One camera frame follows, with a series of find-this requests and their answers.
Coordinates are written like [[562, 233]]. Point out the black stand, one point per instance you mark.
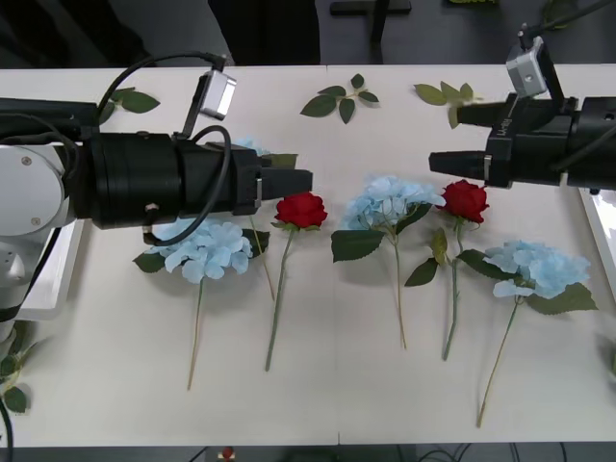
[[380, 29]]

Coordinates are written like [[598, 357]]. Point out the light green leaf twig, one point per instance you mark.
[[430, 94]]

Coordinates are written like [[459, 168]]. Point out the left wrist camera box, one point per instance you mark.
[[219, 96]]

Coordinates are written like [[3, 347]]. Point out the dark green leaf twig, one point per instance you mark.
[[317, 106], [139, 102]]

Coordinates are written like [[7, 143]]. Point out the shallow white box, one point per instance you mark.
[[48, 289], [604, 226]]

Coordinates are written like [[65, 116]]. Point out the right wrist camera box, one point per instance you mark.
[[527, 72]]

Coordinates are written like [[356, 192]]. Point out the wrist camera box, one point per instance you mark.
[[527, 72], [219, 96]]

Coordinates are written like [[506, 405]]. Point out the red rose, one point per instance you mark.
[[300, 209], [464, 199]]

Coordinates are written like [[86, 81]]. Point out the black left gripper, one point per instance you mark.
[[207, 183]]

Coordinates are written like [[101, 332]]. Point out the pale blue flower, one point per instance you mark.
[[544, 269], [380, 202], [207, 255], [248, 143]]

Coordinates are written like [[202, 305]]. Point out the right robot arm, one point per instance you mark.
[[597, 144]]

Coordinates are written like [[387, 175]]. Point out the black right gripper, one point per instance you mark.
[[529, 144]]

